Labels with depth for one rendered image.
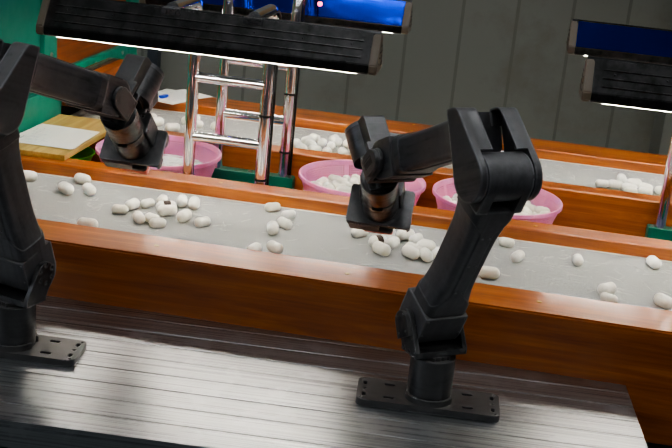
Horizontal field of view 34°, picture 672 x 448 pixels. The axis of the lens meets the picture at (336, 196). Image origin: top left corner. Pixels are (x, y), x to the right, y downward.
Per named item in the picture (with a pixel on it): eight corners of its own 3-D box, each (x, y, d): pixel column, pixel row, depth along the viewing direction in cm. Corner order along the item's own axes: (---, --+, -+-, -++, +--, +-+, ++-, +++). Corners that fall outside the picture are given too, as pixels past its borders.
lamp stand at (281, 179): (291, 196, 241) (308, -7, 228) (204, 184, 243) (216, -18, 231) (307, 174, 259) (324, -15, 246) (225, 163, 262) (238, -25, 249)
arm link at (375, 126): (328, 138, 168) (357, 95, 158) (377, 137, 171) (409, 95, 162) (346, 204, 163) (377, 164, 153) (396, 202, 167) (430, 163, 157)
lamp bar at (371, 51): (376, 76, 188) (381, 34, 185) (34, 34, 195) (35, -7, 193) (382, 69, 195) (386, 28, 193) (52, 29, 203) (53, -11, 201)
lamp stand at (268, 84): (248, 253, 203) (266, 13, 190) (145, 238, 205) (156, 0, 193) (270, 223, 221) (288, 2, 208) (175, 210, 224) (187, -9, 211)
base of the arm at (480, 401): (364, 331, 155) (360, 352, 148) (504, 349, 153) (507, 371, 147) (358, 382, 157) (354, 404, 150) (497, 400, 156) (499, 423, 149)
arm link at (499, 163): (394, 319, 154) (473, 142, 134) (435, 315, 157) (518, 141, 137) (411, 353, 150) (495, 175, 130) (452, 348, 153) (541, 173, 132)
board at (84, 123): (64, 161, 218) (64, 155, 218) (-6, 151, 220) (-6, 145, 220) (121, 127, 249) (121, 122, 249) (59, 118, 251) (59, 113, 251)
